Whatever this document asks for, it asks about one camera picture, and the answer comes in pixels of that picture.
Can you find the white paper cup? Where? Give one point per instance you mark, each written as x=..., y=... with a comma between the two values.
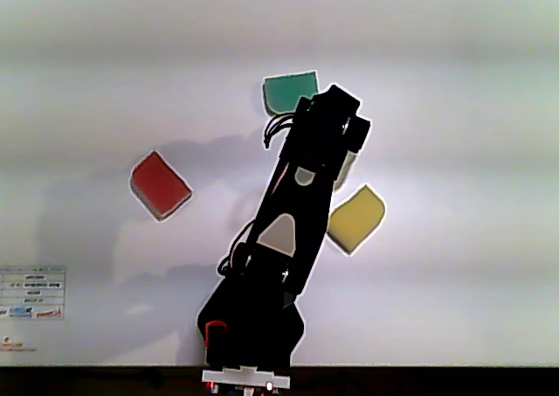
x=345, y=168

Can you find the green and white sponge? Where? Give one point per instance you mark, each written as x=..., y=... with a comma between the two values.
x=284, y=92

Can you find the yellow and white sponge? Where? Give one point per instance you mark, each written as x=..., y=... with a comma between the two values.
x=356, y=219

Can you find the red and white sponge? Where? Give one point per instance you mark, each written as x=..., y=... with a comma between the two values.
x=160, y=186

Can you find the white power socket block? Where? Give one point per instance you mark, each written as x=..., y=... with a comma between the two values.
x=244, y=376

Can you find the printed paper label sheet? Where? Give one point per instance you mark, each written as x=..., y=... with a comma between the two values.
x=32, y=291

